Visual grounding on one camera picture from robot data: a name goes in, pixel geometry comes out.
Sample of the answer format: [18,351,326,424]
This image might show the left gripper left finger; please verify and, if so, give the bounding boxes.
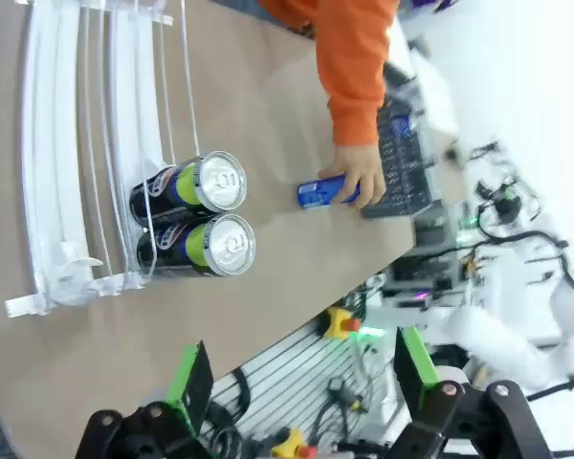
[74,339,216,459]

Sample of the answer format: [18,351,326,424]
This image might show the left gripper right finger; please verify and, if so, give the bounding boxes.
[386,326,556,459]

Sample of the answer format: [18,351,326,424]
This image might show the black lime soda can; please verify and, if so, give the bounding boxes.
[136,213,257,279]
[128,151,248,226]

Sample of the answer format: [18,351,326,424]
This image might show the blue soda can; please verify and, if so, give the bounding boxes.
[296,172,363,212]

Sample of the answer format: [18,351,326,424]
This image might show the person's left forearm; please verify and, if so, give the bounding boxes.
[314,0,399,147]

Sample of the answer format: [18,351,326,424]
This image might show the white dispenser pusher paddle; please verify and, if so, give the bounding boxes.
[55,240,105,274]

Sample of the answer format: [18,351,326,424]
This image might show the white can dispenser rack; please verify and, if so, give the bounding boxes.
[4,0,203,319]

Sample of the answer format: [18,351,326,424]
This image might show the person's left hand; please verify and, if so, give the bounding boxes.
[317,142,387,210]

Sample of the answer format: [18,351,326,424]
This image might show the yellow emergency stop button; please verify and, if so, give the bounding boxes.
[271,426,318,459]
[321,307,364,341]

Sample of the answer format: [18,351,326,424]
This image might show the slotted aluminium panel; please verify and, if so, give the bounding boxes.
[203,324,403,459]

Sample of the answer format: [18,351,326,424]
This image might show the dark grey plastic basket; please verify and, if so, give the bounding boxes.
[362,89,435,220]

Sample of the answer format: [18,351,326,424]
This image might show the blue jeans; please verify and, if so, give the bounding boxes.
[209,0,288,25]

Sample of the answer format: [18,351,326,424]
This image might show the orange hooded sweatshirt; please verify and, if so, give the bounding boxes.
[257,0,326,35]

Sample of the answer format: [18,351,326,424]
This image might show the black cable loop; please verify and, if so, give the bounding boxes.
[475,229,574,339]

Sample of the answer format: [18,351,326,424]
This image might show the black cable bundle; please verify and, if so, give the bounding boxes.
[473,174,540,224]

